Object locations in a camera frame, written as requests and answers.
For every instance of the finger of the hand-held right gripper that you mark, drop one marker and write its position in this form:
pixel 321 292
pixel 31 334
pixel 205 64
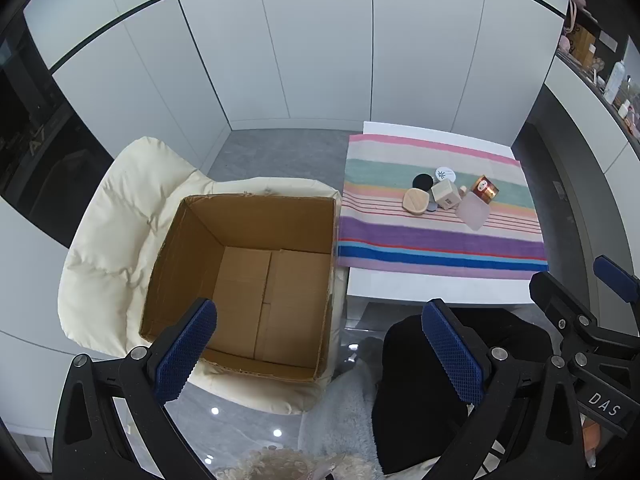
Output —
pixel 550 294
pixel 612 270

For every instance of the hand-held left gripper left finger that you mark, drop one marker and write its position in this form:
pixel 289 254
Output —
pixel 187 350

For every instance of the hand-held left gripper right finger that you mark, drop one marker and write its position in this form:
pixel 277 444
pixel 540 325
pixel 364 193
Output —
pixel 452 355

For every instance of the frosted translucent box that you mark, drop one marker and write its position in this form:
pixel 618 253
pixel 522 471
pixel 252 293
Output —
pixel 472 212

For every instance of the brown cardboard box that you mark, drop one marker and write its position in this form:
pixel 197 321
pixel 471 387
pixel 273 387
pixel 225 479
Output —
pixel 295 300

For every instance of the red gold can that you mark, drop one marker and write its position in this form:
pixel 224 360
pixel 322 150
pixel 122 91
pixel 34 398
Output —
pixel 485 189

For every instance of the beige cube box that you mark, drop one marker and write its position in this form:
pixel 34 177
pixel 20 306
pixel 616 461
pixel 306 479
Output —
pixel 444 194

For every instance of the grey oval case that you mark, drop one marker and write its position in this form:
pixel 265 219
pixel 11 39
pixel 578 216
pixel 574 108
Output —
pixel 431 206

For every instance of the wooden oval box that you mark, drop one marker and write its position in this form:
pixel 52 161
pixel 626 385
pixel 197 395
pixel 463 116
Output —
pixel 415 201

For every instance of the white round compact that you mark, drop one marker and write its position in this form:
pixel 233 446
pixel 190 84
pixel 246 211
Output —
pixel 445 174

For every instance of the black round compact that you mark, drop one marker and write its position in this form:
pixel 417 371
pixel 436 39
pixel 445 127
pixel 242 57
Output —
pixel 422 181

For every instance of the person's black pants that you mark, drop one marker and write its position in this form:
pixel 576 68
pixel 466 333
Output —
pixel 415 385

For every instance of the grey floor socket plate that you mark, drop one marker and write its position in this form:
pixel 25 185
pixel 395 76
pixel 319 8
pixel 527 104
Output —
pixel 559 188

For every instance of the striped colourful cloth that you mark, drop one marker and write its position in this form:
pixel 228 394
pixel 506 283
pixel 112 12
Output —
pixel 425 245

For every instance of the fluffy white garment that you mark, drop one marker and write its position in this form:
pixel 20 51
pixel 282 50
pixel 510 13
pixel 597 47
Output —
pixel 340 410

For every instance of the cream cushioned chair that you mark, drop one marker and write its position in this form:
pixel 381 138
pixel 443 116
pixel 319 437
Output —
pixel 115 240

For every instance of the white curved counter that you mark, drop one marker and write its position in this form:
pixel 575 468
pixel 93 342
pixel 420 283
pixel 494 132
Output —
pixel 590 130

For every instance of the small white bottle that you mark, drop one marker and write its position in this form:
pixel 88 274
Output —
pixel 624 108

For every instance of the tall white bottle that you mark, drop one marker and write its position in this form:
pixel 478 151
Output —
pixel 615 82

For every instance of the brown printed box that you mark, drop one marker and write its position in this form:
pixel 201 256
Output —
pixel 582 42

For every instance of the pink plush toy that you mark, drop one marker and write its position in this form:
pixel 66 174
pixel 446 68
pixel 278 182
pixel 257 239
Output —
pixel 562 44

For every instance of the black glass cabinet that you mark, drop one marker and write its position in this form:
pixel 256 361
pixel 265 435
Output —
pixel 40 135

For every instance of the pink bag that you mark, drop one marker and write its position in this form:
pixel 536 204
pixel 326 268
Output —
pixel 577 2

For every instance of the white panelled wardrobe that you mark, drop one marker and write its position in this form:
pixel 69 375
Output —
pixel 300 60

